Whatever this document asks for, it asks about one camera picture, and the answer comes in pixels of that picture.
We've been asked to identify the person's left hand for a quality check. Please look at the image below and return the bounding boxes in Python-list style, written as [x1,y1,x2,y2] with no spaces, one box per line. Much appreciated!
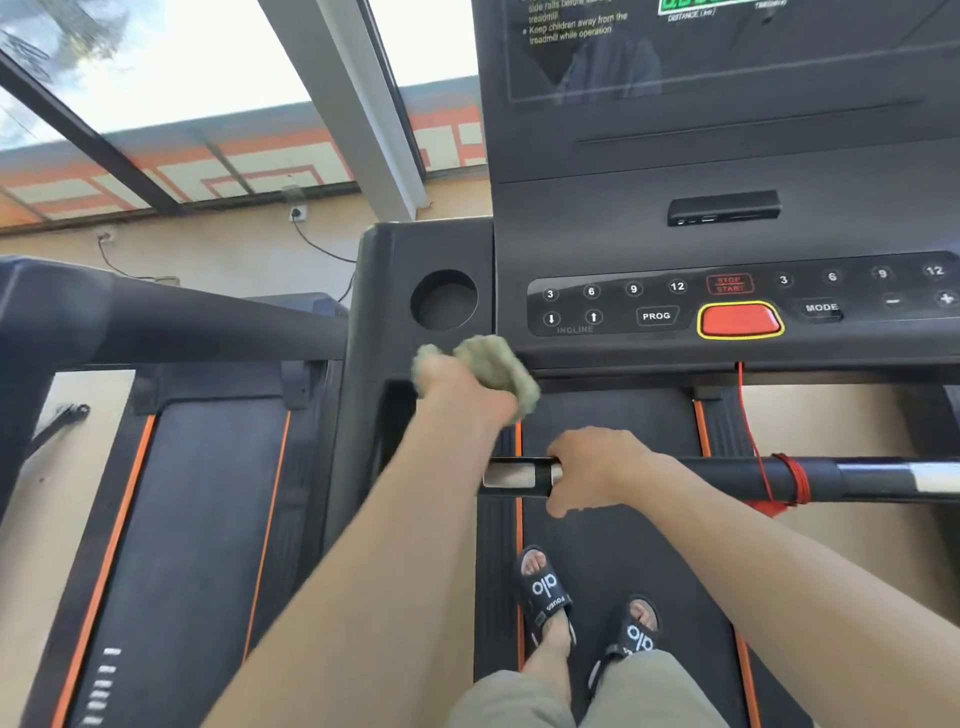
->
[414,352,524,438]

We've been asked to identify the person's right hand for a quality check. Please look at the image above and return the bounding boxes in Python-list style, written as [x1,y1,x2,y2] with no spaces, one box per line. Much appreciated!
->
[545,426,678,521]

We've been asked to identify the green cleaning cloth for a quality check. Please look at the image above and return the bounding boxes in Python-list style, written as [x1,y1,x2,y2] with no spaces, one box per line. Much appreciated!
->
[410,334,543,422]

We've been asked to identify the black treadmill handlebar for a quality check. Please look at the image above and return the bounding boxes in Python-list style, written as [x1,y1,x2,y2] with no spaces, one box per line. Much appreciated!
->
[478,453,960,505]

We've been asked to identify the person's left forearm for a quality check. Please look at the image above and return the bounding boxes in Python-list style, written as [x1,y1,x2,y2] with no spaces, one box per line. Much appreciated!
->
[201,408,520,728]

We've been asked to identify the person's right forearm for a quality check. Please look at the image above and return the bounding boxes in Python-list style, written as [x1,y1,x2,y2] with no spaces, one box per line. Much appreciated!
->
[637,453,960,728]

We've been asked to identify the person's left black sandal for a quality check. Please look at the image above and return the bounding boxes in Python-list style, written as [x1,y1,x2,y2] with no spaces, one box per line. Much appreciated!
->
[513,545,578,651]

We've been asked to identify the person's black sandal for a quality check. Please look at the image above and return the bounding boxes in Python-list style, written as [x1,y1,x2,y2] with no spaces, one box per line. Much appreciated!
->
[586,596,664,693]
[513,545,578,651]

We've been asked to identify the person's right black sandal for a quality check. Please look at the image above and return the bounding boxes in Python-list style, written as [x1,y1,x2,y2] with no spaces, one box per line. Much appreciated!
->
[586,596,664,693]

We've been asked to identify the khaki shorts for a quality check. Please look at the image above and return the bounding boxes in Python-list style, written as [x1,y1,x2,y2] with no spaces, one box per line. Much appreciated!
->
[445,648,730,728]

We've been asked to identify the red safety key button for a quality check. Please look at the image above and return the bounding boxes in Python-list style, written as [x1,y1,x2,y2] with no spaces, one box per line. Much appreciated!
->
[696,300,786,341]

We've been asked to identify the black orange-striped treadmill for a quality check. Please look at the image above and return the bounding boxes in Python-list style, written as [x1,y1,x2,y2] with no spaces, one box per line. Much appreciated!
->
[0,255,351,728]

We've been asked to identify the black treadmill with console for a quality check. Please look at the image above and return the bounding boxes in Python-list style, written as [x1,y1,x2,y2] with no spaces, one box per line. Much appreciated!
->
[322,0,960,728]

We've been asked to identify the white window pillar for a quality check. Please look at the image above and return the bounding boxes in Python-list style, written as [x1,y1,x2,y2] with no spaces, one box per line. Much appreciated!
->
[257,0,430,223]

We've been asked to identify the black floor lever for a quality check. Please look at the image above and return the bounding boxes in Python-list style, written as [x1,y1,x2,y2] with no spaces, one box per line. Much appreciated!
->
[27,403,92,456]

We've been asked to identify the red safety cord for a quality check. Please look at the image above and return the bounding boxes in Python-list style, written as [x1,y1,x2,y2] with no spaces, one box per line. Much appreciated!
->
[736,362,816,519]

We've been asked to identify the black power cable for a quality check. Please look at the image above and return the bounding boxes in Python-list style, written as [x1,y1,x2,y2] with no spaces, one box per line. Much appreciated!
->
[292,219,358,304]
[97,240,182,287]

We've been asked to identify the dark window frame bar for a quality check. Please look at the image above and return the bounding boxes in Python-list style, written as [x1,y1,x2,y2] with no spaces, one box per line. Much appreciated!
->
[0,51,183,216]

